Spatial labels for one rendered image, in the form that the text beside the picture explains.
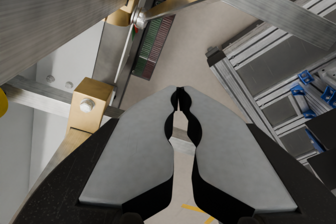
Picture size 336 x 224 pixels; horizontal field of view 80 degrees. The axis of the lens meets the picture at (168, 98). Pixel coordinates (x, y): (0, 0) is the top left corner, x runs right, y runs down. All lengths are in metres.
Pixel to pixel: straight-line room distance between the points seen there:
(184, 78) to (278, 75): 0.51
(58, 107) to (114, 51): 0.17
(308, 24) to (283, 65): 0.81
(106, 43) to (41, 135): 0.44
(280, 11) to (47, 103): 0.35
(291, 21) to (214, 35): 0.90
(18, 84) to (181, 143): 0.28
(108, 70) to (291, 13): 0.35
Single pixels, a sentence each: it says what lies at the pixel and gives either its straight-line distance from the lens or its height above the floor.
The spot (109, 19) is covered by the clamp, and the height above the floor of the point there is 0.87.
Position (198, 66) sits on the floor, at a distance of 1.22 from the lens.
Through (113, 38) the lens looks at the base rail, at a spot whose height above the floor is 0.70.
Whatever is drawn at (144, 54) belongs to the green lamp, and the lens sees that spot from 0.44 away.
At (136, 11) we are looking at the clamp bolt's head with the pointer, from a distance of 0.27.
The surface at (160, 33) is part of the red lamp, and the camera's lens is 0.43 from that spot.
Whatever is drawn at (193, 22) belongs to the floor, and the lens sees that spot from 1.14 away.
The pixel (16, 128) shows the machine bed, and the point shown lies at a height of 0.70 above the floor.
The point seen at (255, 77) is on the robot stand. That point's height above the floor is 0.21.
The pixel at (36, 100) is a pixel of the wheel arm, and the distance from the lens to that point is 0.38.
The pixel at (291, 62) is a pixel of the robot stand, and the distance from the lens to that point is 1.12.
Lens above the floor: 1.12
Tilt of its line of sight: 59 degrees down
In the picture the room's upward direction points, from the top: 178 degrees counter-clockwise
